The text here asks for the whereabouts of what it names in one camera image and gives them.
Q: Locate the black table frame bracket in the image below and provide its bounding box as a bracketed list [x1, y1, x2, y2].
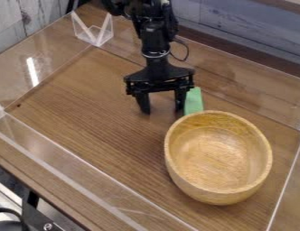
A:
[21, 190, 76, 231]

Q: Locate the green rectangular block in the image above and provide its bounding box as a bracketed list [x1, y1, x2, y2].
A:
[183, 88, 203, 116]

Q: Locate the wooden brown bowl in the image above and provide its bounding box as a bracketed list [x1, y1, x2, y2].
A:
[164, 110, 272, 206]

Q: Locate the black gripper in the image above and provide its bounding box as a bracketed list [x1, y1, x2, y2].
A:
[123, 55, 194, 115]

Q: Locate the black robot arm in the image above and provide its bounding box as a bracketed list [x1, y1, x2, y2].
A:
[101, 0, 194, 114]

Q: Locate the clear acrylic enclosure wall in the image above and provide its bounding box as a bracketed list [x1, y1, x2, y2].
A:
[0, 17, 300, 231]

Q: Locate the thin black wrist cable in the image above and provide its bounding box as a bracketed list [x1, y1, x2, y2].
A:
[168, 37, 191, 63]

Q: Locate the clear acrylic corner bracket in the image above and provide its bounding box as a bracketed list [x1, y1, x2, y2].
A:
[69, 12, 113, 47]

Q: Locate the black cable lower left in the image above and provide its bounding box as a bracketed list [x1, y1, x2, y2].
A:
[0, 207, 26, 231]

